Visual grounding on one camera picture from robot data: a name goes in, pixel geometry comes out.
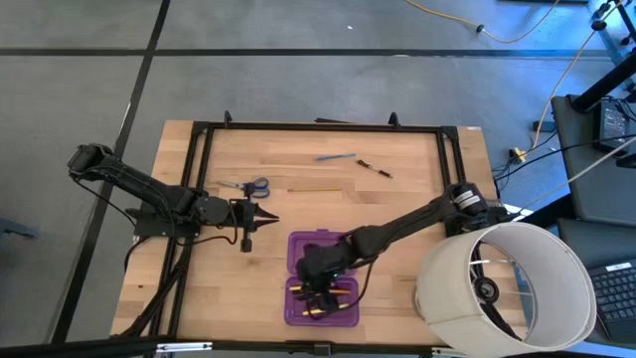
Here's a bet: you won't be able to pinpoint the silver aluminium bracket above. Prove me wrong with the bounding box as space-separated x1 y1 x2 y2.
155 341 214 354

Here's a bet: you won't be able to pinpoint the white lamp shade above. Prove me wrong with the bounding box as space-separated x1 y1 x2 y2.
415 222 597 358

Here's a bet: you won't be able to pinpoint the purple plastic supply box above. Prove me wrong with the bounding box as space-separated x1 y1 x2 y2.
283 229 361 328

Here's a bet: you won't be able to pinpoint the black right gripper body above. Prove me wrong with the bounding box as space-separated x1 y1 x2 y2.
296 238 357 295

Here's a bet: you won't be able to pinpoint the yellow pen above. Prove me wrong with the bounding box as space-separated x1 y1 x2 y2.
301 303 350 317

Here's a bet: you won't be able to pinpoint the thick black pole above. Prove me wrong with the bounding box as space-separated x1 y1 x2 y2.
568 59 636 113

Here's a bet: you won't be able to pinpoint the pale yellow cable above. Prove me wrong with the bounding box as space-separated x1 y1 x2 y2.
532 0 627 150

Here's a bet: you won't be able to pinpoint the blue-handled scissors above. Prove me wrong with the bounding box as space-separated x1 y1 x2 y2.
217 177 271 200

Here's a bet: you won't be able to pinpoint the yellow floor cable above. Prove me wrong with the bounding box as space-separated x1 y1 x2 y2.
404 0 562 45

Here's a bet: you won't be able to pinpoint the black floor cables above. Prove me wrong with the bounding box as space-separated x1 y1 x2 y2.
494 131 636 181

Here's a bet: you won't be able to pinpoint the grey side desk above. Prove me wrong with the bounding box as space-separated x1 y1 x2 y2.
550 93 636 228

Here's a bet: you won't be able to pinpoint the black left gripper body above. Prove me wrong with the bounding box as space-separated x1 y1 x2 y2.
229 197 260 254

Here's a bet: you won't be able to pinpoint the black tripod stand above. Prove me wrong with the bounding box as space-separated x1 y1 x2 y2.
589 0 636 49

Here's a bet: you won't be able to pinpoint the dark laptop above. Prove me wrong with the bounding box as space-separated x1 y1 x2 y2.
588 261 636 344

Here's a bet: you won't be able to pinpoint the short black and brown pen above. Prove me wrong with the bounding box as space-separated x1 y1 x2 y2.
356 158 394 179

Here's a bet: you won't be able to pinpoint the white cable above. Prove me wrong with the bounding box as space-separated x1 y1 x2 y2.
521 147 636 213

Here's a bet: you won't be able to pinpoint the black power supply box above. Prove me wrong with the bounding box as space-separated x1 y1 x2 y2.
598 101 632 150

